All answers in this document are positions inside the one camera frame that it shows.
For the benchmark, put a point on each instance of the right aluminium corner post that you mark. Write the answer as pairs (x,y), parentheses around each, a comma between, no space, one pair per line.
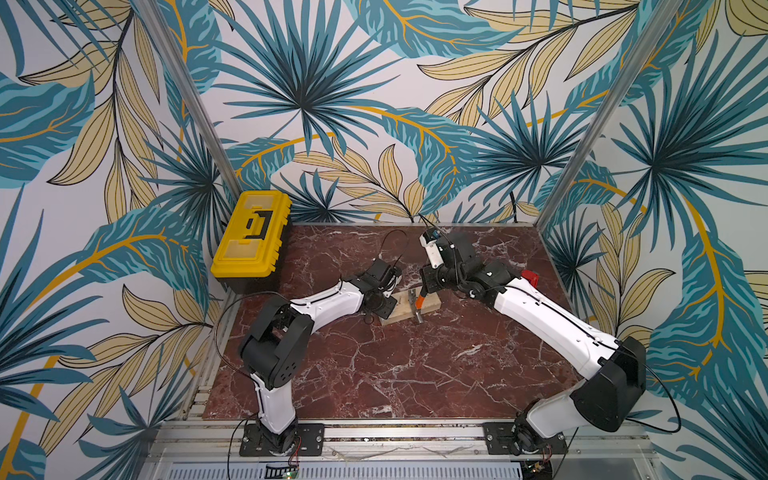
(647,41)

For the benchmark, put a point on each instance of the left aluminium corner post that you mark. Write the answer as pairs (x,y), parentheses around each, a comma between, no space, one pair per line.
(160,33)

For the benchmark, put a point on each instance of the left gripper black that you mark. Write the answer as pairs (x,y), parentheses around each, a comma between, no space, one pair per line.
(390,303)

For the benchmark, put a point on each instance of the yellow black toolbox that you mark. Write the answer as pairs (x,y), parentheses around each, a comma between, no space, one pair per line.
(248,257)

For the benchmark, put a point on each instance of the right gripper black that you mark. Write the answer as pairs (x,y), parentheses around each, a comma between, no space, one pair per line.
(432,285)

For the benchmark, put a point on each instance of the aluminium corner post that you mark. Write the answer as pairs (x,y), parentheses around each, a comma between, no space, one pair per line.
(647,41)
(160,33)

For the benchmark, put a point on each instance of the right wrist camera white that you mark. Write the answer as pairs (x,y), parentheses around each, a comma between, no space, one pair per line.
(428,240)

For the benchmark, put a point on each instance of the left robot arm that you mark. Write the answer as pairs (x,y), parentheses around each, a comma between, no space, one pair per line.
(278,339)

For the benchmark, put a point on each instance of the wooden block with nails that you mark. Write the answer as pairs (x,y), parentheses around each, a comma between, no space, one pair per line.
(405,309)

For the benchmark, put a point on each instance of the aluminium front rail frame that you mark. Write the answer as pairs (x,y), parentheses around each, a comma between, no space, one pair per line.
(398,449)

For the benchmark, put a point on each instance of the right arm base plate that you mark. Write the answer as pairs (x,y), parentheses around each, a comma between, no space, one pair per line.
(510,438)

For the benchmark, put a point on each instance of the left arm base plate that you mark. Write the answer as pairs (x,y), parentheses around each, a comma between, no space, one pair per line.
(304,439)

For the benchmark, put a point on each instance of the claw hammer orange black handle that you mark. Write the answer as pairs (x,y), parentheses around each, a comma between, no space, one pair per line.
(418,303)

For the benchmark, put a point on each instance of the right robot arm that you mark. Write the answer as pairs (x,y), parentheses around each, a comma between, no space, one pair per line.
(612,371)

